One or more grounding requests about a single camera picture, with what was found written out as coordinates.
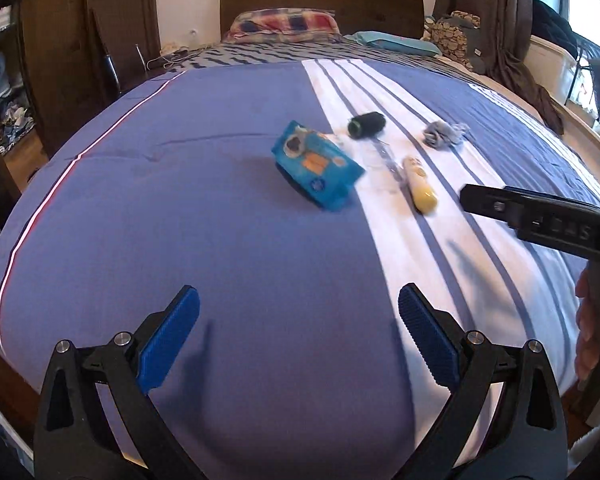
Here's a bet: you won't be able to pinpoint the yellow lotion bottle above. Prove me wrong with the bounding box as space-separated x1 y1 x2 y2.
402 155 438 214

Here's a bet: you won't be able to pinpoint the clear plastic wrapper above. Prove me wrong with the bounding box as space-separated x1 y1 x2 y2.
330 132 402 195

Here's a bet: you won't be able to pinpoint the blue wet wipes pack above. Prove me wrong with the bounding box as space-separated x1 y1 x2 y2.
272 120 365 211

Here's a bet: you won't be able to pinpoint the black thread spool green ends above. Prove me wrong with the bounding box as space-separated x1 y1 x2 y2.
347 112 387 140

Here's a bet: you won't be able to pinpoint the person's right hand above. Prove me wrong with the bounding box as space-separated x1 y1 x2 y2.
574 268 600 380

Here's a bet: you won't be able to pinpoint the white storage box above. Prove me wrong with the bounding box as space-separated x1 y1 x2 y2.
524 36 577 104

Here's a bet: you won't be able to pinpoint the brown patterned cushion bag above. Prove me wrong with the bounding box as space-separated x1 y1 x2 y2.
425 11 486 74

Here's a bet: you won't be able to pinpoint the blue white striped bed cover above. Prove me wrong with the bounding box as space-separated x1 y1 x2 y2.
0 60 600 479

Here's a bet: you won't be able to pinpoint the brown curtain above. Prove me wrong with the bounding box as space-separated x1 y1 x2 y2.
434 0 564 136

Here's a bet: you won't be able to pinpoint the teal flat pillow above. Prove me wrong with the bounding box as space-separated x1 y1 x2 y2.
344 30 442 56

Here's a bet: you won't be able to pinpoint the dark chair by bed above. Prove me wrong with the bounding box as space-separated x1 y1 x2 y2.
90 8 147 101

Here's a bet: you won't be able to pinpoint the dark wooden wardrobe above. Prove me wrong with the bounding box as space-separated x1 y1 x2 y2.
0 0 162 162

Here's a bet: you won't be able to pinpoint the black white patterned blanket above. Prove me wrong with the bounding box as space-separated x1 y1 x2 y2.
161 40 478 82

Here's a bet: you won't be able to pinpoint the dark wooden headboard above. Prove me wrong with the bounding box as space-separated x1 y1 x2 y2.
219 0 425 39

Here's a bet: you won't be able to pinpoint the plaid red blue pillow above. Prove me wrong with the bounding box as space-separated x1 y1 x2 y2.
223 8 343 44

